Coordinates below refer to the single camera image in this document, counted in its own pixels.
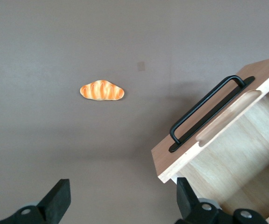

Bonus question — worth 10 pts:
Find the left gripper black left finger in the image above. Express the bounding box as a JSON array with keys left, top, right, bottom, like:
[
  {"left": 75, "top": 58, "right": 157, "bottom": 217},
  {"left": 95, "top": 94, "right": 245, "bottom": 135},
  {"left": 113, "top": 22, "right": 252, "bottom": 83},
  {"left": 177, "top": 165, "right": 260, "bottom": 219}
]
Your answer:
[{"left": 0, "top": 178, "right": 72, "bottom": 224}]

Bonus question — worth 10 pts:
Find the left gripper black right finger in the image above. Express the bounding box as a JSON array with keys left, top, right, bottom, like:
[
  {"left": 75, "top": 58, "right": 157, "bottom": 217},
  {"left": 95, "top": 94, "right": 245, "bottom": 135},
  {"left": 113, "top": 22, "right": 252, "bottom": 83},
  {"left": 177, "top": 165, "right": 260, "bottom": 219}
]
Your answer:
[{"left": 175, "top": 177, "right": 269, "bottom": 224}]

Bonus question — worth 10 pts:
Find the wooden drawer with black handle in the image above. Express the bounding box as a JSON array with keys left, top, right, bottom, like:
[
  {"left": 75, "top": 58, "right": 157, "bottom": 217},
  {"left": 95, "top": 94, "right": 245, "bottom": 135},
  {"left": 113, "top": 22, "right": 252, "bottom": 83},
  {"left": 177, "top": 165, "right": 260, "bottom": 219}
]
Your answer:
[{"left": 151, "top": 55, "right": 269, "bottom": 224}]

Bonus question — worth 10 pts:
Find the orange striped toy bread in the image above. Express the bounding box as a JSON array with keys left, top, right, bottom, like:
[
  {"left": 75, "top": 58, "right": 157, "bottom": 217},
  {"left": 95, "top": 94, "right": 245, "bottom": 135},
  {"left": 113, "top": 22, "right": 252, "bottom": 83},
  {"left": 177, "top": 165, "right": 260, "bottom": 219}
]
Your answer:
[{"left": 79, "top": 79, "right": 125, "bottom": 102}]

